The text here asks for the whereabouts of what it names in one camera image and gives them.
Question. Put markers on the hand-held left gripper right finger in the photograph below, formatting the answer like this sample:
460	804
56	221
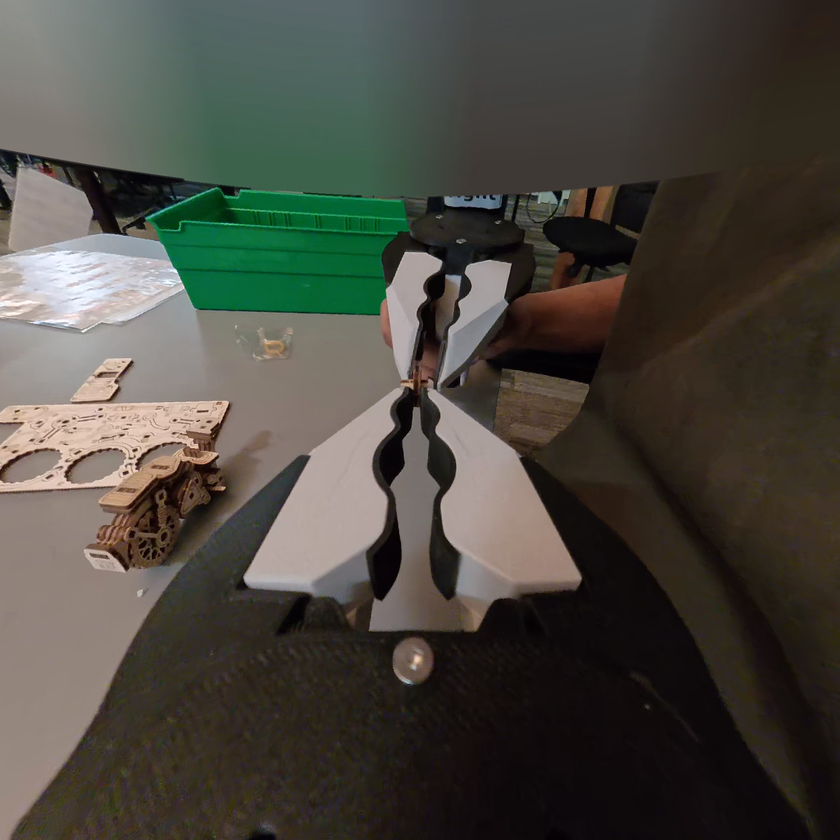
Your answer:
505	518

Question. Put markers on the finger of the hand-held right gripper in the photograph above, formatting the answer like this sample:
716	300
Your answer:
482	315
407	308

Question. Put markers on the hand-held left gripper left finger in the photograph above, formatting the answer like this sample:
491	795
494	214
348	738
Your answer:
321	512

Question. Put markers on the small wooden puzzle piece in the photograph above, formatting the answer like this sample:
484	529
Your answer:
415	383

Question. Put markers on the person's right forearm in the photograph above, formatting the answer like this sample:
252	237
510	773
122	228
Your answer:
577	315

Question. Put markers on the grey desk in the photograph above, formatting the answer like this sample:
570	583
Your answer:
295	394

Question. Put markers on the person's right hand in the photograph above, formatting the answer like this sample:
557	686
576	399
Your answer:
508	328

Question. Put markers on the black round stool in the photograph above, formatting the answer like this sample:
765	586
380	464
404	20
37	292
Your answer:
587	239

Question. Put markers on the green plastic bin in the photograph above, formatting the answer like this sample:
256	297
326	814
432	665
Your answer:
282	275

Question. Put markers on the small clear plastic bag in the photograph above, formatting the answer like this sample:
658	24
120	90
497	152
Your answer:
264	342

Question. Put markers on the wooden motorcycle model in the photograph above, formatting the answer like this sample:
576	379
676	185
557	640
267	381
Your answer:
151	518

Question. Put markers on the wooden puzzle sheet round holes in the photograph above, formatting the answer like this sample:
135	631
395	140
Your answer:
131	420

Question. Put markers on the small wooden puzzle sheet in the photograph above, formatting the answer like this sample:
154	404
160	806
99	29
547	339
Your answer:
102	380

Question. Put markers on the clear plastic wrapping sheet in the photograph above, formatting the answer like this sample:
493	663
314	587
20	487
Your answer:
79	289

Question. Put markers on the white panel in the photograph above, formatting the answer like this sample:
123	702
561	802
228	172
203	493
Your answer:
49	210

